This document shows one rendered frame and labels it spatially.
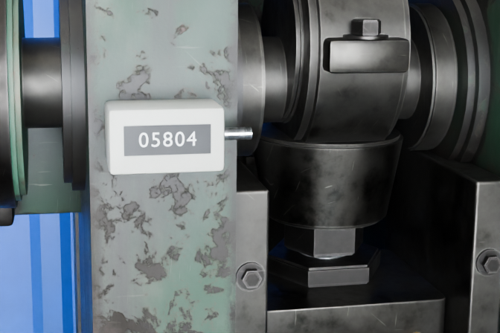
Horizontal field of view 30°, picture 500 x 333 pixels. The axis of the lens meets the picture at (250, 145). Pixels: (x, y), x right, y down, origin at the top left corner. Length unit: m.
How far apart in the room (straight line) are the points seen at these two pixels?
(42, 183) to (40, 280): 1.09
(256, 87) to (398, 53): 0.10
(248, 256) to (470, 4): 0.26
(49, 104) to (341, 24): 0.22
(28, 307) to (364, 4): 1.39
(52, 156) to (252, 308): 0.27
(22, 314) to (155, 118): 1.43
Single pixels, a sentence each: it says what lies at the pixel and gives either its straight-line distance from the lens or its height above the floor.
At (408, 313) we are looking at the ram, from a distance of 0.73.
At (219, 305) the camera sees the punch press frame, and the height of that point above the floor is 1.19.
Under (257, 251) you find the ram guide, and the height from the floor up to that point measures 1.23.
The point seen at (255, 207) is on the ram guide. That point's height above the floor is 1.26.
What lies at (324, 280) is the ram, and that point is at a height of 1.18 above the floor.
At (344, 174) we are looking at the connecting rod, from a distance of 0.71.
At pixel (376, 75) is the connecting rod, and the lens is 0.68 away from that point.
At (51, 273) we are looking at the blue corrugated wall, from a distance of 1.91.
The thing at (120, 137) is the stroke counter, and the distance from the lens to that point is 0.56.
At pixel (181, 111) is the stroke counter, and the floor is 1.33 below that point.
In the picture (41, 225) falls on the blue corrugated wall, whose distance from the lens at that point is 1.88.
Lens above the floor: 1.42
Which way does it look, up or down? 11 degrees down
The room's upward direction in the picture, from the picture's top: 1 degrees clockwise
